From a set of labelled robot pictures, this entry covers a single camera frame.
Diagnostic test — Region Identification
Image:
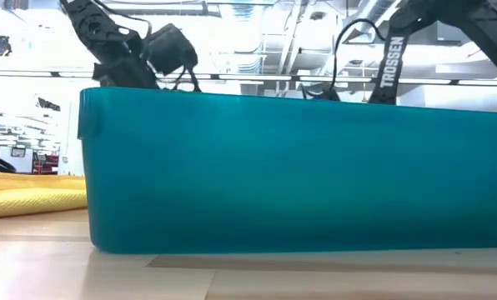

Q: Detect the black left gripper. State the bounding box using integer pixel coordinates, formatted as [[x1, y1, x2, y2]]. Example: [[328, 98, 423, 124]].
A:
[[92, 56, 160, 90]]

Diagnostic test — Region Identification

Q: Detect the teal plastic bin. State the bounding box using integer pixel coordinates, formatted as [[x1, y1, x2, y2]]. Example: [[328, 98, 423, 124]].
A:
[[77, 86, 497, 255]]

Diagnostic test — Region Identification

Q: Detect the yellow microfiber towel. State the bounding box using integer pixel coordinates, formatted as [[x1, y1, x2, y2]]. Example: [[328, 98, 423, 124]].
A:
[[0, 170, 88, 221]]

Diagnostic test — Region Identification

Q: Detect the dark ceiling fixture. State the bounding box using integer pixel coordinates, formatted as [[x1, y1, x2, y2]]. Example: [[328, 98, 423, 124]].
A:
[[0, 35, 13, 58]]

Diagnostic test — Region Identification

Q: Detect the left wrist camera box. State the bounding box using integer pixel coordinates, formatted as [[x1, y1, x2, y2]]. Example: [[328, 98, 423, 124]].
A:
[[141, 22, 199, 77]]

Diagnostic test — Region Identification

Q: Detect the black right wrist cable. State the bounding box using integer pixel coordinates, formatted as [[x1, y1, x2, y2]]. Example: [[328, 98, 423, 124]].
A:
[[300, 18, 388, 101]]

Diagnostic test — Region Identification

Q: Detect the silver ceiling duct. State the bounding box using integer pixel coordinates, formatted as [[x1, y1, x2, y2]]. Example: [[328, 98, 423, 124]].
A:
[[344, 0, 395, 43]]

